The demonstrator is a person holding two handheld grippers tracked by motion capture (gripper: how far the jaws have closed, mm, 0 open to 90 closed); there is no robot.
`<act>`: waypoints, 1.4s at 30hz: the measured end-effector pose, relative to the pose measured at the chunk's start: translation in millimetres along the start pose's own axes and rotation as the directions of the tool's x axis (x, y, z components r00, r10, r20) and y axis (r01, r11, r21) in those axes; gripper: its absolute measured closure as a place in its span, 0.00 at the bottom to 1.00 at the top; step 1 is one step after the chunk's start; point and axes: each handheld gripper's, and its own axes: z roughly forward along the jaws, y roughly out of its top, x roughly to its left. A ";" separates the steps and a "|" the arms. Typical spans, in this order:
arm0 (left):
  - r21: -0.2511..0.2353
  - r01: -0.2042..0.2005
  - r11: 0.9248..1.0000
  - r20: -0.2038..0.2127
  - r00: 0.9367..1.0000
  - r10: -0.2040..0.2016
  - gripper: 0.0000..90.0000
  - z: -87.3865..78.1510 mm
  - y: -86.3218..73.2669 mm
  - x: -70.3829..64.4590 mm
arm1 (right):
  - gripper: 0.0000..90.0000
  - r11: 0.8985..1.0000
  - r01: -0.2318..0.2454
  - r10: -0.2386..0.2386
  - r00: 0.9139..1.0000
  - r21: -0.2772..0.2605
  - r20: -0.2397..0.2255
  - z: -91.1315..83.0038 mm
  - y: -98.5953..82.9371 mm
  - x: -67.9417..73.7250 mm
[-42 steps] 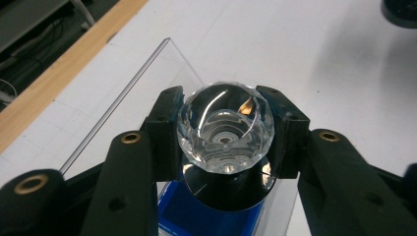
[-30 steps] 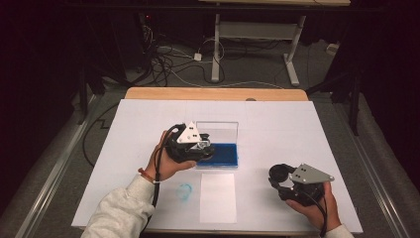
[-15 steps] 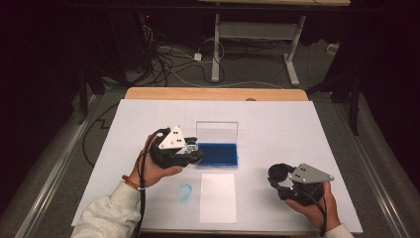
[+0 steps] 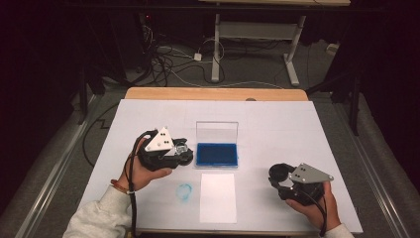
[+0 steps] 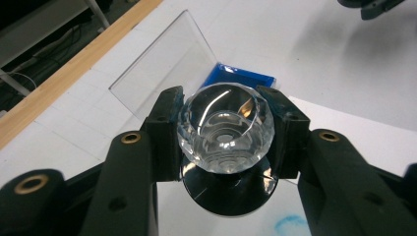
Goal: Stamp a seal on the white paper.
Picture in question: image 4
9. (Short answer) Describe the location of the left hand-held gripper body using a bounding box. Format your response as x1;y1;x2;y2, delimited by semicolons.
138;126;179;172

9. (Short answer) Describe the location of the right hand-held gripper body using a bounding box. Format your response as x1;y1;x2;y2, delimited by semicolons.
276;163;335;203

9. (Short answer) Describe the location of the clear-handled black stamp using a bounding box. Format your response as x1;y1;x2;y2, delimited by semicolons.
173;142;194;157

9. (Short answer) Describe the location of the black round stamp cap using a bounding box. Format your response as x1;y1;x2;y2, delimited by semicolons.
267;163;293;183

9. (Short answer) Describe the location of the person's left hand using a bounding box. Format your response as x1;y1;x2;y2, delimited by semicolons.
117;137;173;193

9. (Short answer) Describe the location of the person's right hand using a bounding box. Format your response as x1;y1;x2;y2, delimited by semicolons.
285;180;342;231

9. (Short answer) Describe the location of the blue ink pad clear lid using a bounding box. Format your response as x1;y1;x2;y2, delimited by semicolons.
195;120;240;169

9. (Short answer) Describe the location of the white table cover board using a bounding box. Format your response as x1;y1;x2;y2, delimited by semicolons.
78;98;364;236

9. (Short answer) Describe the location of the wooden table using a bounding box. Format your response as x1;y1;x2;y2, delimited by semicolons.
124;86;309;102

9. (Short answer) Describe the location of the white paper sheet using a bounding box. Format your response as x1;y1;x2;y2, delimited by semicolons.
199;173;238;224

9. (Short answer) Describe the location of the black metal stand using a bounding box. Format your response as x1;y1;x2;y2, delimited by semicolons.
76;63;89;126
306;70;362;137

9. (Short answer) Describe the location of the right hand-held gripper black cable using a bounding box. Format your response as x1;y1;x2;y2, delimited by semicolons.
296;187;329;238

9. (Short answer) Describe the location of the hand-held gripper black cable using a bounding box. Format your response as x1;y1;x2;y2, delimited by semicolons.
296;187;329;238
127;129;157;238

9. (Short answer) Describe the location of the red and gold bracelet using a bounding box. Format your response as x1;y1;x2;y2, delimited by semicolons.
110;178;132;195

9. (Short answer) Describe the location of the metal floor rail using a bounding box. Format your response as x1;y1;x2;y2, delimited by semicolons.
331;100;412;238
16;94;102;238

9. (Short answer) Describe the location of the left hand-held gripper black cable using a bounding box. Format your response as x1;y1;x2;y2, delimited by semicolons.
127;129;157;238

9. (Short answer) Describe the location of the black floor cable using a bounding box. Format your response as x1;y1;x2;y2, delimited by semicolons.
81;102;121;168

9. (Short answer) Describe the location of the white floor cable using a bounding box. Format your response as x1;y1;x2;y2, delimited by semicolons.
169;67;285;91

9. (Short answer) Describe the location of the tangle of black floor cables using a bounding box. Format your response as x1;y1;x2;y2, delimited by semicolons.
140;24;216;87

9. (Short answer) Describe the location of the white metal desk frame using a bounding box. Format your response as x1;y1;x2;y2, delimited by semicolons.
197;0;352;87

